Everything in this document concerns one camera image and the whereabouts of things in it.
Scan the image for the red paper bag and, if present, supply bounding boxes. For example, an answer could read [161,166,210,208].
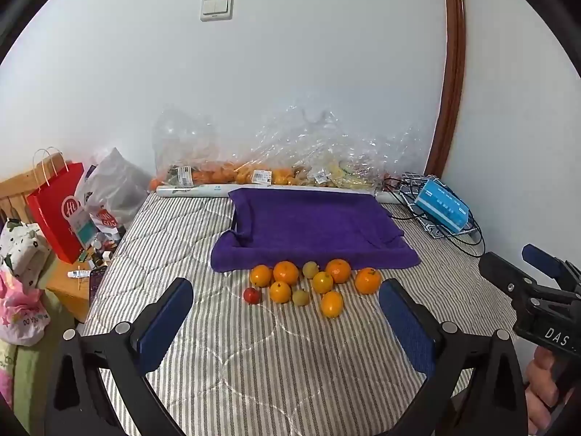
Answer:
[26,146,87,265]

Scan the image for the person's right hand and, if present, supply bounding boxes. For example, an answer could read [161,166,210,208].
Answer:
[524,347,569,434]

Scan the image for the clear bag of oranges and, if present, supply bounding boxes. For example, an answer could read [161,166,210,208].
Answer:
[150,104,296,189]

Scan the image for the small round orange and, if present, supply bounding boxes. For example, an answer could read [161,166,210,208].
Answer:
[249,265,273,288]

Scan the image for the white floral cloth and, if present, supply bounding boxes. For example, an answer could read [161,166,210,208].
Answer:
[0,218,50,291]

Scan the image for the striped quilted mattress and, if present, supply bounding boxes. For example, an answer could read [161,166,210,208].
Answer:
[75,193,529,436]

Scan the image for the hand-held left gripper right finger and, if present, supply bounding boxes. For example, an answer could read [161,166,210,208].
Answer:
[379,278,529,436]

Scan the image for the black cables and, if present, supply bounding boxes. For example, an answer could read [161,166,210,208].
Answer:
[383,175,486,257]

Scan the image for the grey plastic bag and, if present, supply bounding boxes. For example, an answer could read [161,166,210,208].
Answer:
[84,148,153,228]

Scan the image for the brown wooden door frame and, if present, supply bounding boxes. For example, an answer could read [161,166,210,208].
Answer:
[424,0,467,178]

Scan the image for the yellow-orange citrus fruit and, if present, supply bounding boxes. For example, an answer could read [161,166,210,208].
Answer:
[312,271,335,294]

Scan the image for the wooden nightstand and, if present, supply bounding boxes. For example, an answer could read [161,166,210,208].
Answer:
[45,259,94,323]

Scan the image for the oval orange kumquat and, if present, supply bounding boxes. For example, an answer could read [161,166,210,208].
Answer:
[321,291,343,319]

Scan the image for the pink cloth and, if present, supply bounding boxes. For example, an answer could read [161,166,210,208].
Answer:
[0,268,50,346]

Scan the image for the wooden headboard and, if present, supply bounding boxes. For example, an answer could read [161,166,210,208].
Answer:
[0,152,69,225]

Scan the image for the orange mandarin with stem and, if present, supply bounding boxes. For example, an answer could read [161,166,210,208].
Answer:
[354,267,382,295]

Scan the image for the purple towel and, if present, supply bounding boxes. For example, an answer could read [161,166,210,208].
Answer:
[211,187,421,273]

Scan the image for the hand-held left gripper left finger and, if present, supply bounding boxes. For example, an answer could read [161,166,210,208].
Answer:
[44,277,195,436]

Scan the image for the smooth round orange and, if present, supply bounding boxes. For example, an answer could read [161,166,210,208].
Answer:
[269,280,292,304]

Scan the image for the green bedding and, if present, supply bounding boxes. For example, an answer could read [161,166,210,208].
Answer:
[0,291,78,419]

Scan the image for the clear bag of yellow fruit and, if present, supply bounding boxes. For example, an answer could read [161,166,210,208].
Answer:
[254,95,427,194]

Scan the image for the dark smartphone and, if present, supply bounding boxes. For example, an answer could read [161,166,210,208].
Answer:
[88,266,109,305]

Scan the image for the white light switch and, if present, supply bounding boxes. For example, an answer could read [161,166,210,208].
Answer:
[200,0,234,22]

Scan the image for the white red-print plastic bag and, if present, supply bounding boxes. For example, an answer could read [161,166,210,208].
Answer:
[73,163,128,241]

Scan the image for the cluster of small bottles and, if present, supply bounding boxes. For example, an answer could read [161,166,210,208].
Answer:
[79,231,125,270]

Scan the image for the blue tissue packet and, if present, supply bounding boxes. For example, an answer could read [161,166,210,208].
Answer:
[415,177,471,232]

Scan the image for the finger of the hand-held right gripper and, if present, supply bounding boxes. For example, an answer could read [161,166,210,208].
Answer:
[479,252,545,303]
[522,244,581,291]

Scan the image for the large orange mandarin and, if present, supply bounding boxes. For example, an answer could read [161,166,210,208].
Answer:
[273,261,300,285]

